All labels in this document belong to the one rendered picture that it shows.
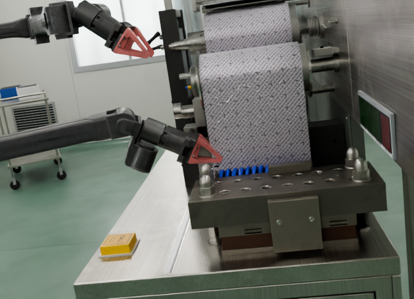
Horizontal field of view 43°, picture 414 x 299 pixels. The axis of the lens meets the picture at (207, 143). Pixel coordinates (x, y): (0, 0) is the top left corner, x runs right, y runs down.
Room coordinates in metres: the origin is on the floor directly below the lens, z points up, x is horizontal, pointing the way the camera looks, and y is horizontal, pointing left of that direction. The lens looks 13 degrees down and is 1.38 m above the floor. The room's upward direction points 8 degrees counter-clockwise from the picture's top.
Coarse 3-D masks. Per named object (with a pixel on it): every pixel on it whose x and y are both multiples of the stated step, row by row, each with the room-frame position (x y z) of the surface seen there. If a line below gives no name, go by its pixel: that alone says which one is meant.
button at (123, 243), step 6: (114, 234) 1.19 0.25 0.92; (120, 234) 1.18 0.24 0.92; (126, 234) 1.17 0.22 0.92; (132, 234) 1.17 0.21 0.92; (108, 240) 1.15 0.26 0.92; (114, 240) 1.15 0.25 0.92; (120, 240) 1.14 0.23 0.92; (126, 240) 1.14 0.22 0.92; (132, 240) 1.15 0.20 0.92; (102, 246) 1.12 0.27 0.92; (108, 246) 1.12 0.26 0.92; (114, 246) 1.12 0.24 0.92; (120, 246) 1.12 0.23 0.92; (126, 246) 1.11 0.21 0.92; (132, 246) 1.14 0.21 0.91; (102, 252) 1.12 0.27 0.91; (108, 252) 1.12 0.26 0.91; (114, 252) 1.12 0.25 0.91; (120, 252) 1.12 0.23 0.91; (126, 252) 1.11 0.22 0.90
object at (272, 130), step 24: (288, 96) 1.20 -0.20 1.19; (216, 120) 1.22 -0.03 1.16; (240, 120) 1.21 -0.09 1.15; (264, 120) 1.20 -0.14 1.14; (288, 120) 1.20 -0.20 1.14; (216, 144) 1.22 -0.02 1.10; (240, 144) 1.21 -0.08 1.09; (264, 144) 1.20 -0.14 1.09; (288, 144) 1.20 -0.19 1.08; (216, 168) 1.22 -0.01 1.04
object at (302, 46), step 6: (300, 48) 1.22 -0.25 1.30; (306, 54) 1.21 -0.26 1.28; (198, 60) 1.26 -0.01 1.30; (306, 60) 1.20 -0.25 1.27; (198, 66) 1.24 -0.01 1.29; (306, 66) 1.20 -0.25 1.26; (306, 72) 1.20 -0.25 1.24; (306, 78) 1.20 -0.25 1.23; (306, 84) 1.21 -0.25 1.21; (306, 90) 1.23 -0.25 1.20
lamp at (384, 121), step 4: (384, 116) 0.77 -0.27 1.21; (384, 120) 0.77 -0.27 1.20; (388, 120) 0.74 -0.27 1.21; (384, 124) 0.77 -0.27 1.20; (388, 124) 0.74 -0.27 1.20; (384, 128) 0.77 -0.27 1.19; (388, 128) 0.75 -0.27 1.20; (384, 132) 0.77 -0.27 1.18; (388, 132) 0.75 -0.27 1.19; (384, 136) 0.77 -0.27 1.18; (388, 136) 0.75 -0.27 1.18; (384, 140) 0.78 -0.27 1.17; (388, 140) 0.75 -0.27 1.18; (384, 144) 0.78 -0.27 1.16; (388, 144) 0.75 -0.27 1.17; (388, 148) 0.75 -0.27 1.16
